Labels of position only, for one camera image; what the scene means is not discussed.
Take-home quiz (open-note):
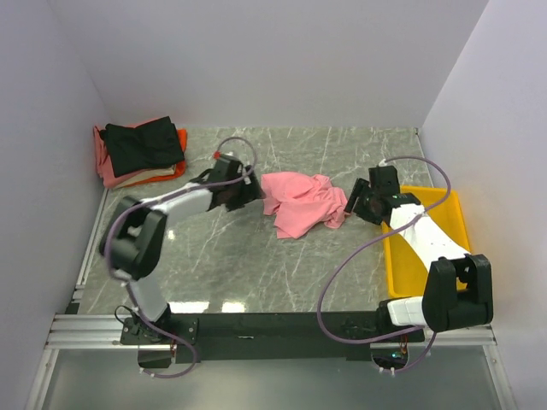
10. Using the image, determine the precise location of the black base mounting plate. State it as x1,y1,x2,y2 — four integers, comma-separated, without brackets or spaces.
119,311,426,371

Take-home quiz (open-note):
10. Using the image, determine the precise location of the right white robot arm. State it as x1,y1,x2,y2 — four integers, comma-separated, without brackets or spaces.
345,165,494,341

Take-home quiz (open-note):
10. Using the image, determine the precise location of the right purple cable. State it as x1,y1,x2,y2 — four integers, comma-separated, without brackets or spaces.
316,155,453,375

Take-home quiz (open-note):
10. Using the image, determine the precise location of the purple cable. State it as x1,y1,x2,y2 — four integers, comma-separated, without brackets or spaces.
104,136,257,380
316,155,453,375

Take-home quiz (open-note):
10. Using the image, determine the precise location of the orange folded t shirt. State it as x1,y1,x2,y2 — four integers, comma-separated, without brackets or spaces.
115,127,189,189

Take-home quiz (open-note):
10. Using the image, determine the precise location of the cream folded t shirt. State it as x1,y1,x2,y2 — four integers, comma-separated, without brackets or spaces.
116,165,176,188

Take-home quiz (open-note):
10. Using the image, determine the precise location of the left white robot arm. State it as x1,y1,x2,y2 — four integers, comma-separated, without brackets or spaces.
98,154,263,343

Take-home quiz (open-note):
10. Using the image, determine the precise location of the yellow plastic tray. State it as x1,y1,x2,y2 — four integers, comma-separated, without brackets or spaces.
376,186,471,298

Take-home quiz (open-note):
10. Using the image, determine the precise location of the pink t shirt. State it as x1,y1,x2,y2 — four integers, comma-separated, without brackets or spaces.
261,172,348,239

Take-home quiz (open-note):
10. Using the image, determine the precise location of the salmon folded t shirt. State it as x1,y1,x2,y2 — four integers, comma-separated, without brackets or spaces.
93,126,147,190

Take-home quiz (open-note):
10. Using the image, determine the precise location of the aluminium frame rail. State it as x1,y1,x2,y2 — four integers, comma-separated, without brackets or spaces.
44,314,497,350

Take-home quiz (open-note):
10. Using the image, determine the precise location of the black folded t shirt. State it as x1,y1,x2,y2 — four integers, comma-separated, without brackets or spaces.
100,116,185,177

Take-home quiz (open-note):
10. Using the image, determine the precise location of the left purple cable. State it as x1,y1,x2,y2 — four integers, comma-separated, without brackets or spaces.
104,136,257,380

